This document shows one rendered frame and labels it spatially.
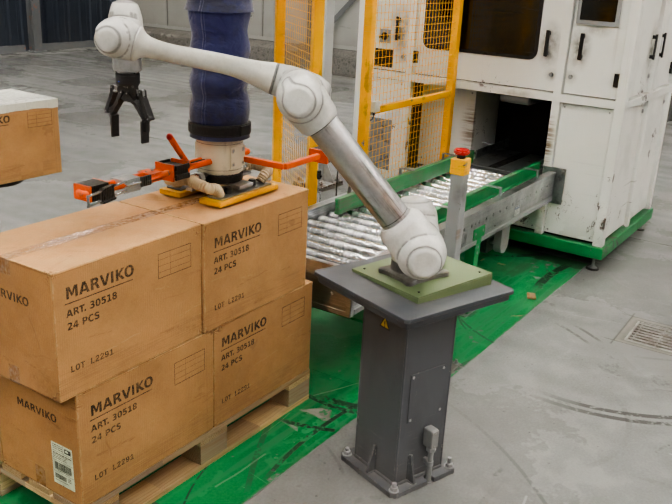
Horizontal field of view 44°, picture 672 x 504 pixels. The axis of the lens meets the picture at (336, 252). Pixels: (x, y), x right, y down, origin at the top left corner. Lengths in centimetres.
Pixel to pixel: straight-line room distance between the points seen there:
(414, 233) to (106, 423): 112
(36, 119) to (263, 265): 193
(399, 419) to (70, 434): 109
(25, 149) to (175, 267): 203
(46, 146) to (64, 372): 233
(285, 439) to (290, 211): 90
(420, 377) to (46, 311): 126
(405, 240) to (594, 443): 141
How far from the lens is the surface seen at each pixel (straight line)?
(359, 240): 387
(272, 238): 307
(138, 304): 263
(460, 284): 279
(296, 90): 238
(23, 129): 457
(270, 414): 344
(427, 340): 286
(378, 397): 299
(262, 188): 308
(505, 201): 466
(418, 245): 250
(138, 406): 278
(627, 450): 357
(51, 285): 238
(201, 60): 257
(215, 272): 285
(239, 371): 313
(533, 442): 348
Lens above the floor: 179
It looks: 20 degrees down
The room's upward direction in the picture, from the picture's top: 3 degrees clockwise
